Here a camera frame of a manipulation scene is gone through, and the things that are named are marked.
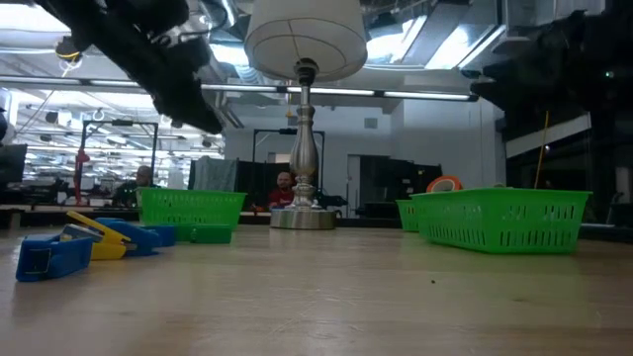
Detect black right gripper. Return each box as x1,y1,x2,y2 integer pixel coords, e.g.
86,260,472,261
470,10,594,125

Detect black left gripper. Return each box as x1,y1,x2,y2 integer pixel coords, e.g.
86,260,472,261
73,0,224,134

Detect orange tape roll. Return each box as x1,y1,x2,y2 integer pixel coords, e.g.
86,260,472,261
425,175,465,194

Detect green plastic basket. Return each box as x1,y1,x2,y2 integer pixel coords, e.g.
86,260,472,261
395,199,421,233
409,187,593,256
136,187,247,231

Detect blue stapler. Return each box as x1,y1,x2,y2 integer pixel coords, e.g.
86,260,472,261
96,217,164,258
142,224,178,248
15,232,95,284

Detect green stapler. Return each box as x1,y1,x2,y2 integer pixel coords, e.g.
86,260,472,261
190,223,233,245

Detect yellow stapler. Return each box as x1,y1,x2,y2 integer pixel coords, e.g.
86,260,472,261
59,210,135,262

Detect grey hanging cloth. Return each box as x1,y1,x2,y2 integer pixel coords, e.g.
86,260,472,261
191,155,239,193

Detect person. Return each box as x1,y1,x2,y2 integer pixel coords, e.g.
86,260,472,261
112,165,160,207
268,171,297,209

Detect red hanging cloth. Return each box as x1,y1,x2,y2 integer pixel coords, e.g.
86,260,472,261
72,147,92,205

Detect silver table lamp white shade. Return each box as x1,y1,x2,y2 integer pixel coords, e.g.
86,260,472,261
243,0,370,231

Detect black cabinets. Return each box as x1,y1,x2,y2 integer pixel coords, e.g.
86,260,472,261
358,154,445,220

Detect long ceiling light bar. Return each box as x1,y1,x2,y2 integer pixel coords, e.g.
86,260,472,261
200,82,480,103

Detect black monitor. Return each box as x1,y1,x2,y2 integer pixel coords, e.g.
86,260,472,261
0,142,29,188

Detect black metal frame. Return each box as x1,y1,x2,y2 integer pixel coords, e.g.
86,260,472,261
73,120,160,207

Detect yellow cable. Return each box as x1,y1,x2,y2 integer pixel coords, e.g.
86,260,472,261
533,111,550,189

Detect silver spiral air duct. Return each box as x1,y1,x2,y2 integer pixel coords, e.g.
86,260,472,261
217,0,238,30

